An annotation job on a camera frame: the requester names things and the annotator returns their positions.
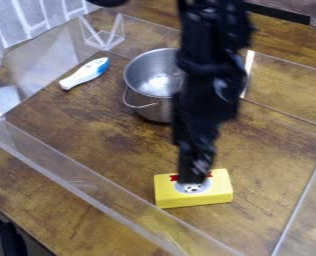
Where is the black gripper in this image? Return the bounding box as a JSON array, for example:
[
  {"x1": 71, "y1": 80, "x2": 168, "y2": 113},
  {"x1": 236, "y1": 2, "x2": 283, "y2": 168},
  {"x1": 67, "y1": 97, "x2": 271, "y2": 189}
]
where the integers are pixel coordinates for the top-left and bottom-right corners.
[{"x1": 172, "y1": 59, "x2": 246, "y2": 184}]

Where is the yellow butter block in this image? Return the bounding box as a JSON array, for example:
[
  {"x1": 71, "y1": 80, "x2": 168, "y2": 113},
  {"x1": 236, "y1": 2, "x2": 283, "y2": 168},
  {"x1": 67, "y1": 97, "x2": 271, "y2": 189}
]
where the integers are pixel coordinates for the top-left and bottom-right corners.
[{"x1": 153, "y1": 169, "x2": 232, "y2": 209}]

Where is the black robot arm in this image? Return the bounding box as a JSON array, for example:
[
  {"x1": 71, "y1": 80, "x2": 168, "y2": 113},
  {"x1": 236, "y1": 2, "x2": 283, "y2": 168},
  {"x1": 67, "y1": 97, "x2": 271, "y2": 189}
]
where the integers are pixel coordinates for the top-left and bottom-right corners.
[{"x1": 172, "y1": 0, "x2": 254, "y2": 185}]

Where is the clear acrylic barrier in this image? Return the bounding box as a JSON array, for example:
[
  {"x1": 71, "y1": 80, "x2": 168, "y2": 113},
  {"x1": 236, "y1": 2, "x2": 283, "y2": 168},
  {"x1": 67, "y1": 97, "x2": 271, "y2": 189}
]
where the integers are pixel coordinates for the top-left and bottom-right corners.
[{"x1": 0, "y1": 10, "x2": 316, "y2": 256}]

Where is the stainless steel pot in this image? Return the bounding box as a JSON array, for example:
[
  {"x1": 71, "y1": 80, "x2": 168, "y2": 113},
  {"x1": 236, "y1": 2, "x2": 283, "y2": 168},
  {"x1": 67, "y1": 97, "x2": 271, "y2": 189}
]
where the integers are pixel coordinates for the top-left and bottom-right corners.
[{"x1": 121, "y1": 48, "x2": 183, "y2": 123}]

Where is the black table leg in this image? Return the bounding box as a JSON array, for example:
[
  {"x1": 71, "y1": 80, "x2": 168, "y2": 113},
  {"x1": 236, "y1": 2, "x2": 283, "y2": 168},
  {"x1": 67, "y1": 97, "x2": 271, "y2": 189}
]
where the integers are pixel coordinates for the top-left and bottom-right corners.
[{"x1": 0, "y1": 220, "x2": 28, "y2": 256}]

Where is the black bar at table edge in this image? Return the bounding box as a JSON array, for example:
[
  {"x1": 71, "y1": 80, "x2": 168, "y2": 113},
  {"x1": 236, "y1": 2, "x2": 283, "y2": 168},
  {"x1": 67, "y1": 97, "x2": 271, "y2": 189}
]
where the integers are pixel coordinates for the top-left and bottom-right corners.
[{"x1": 244, "y1": 2, "x2": 310, "y2": 25}]

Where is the white curtain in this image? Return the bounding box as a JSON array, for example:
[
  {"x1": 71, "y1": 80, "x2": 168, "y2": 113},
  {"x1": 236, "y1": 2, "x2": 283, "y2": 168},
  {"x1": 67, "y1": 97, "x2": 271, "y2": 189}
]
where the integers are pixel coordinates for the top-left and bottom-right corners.
[{"x1": 0, "y1": 0, "x2": 99, "y2": 65}]

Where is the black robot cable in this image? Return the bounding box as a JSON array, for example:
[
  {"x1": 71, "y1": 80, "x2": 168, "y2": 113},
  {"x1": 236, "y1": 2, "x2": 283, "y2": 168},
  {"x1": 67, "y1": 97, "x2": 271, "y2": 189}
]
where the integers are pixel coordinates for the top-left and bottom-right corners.
[{"x1": 84, "y1": 0, "x2": 129, "y2": 8}]

